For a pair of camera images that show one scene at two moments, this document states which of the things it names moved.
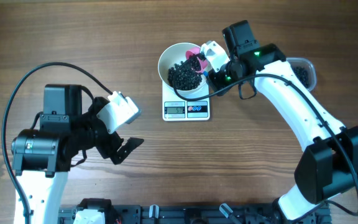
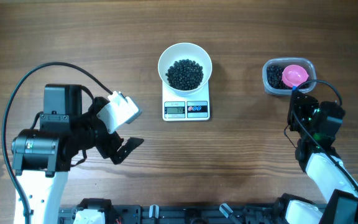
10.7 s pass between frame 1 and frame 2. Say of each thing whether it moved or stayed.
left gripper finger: stayed
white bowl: stayed
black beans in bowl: stayed
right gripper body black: moved
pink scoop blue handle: moved
